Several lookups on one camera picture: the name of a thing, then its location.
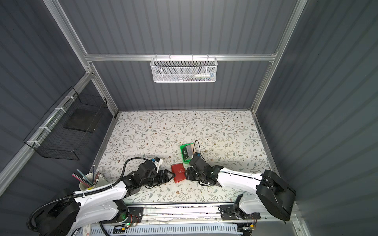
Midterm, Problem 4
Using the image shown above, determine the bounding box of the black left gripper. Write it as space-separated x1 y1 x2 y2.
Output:
141 168 176 188

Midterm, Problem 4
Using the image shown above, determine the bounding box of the red card holder wallet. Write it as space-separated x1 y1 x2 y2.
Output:
171 163 186 183

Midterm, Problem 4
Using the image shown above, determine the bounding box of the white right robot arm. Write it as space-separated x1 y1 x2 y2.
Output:
185 152 296 222

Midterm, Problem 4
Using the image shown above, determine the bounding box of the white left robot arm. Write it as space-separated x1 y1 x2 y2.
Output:
27 158 175 236

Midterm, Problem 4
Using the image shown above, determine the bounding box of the green card tray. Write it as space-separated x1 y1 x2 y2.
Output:
180 143 196 164

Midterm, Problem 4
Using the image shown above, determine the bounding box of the stack of cards in tray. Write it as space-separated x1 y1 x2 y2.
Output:
183 143 195 159

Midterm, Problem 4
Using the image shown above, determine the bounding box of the white pen cup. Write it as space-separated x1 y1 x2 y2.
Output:
72 165 109 191

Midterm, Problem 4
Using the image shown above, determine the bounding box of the white tube in basket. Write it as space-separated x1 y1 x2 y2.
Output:
195 72 216 79

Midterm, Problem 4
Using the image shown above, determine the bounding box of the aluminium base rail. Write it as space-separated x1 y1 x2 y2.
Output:
126 202 288 225

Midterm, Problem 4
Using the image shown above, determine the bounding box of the black corrugated cable conduit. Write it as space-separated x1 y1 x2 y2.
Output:
26 157 151 232

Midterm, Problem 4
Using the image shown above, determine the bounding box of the white slotted cable duct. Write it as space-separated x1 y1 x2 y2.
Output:
104 223 243 236

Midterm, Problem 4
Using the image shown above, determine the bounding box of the white wire mesh basket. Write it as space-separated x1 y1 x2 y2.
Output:
150 58 218 83

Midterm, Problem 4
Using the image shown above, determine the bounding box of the black wire basket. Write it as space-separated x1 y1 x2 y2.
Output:
24 89 108 161

